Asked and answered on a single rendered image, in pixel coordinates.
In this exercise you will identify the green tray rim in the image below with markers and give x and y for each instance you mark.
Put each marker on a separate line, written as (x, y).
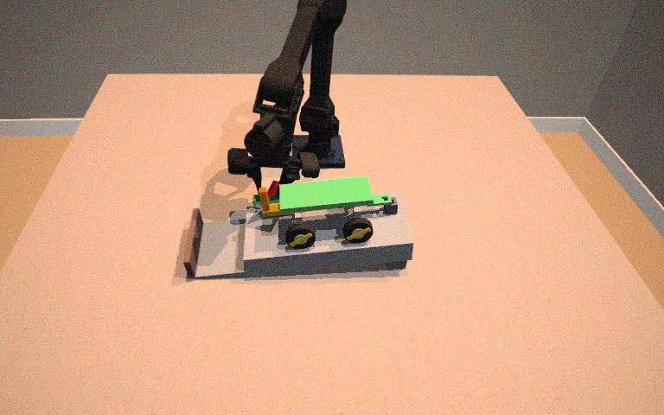
(257, 198)

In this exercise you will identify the green tray floor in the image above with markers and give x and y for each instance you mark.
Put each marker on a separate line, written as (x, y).
(270, 201)

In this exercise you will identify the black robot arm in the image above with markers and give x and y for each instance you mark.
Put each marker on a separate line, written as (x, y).
(315, 23)

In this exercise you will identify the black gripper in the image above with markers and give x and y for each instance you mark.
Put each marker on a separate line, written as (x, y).
(239, 163)

